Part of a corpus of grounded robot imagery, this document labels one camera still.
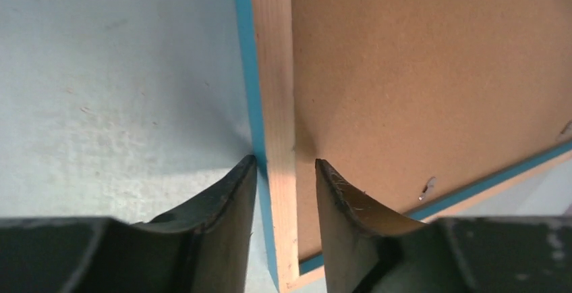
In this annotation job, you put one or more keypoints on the wooden picture frame with glass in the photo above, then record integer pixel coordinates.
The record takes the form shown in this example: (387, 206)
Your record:
(274, 137)

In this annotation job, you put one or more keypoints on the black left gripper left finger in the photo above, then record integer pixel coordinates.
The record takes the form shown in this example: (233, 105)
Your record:
(201, 245)

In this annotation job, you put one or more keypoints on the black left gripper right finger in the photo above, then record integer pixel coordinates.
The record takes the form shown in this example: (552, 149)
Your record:
(368, 247)

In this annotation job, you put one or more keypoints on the brown cardboard backing board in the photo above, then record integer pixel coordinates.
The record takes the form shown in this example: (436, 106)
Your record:
(394, 93)

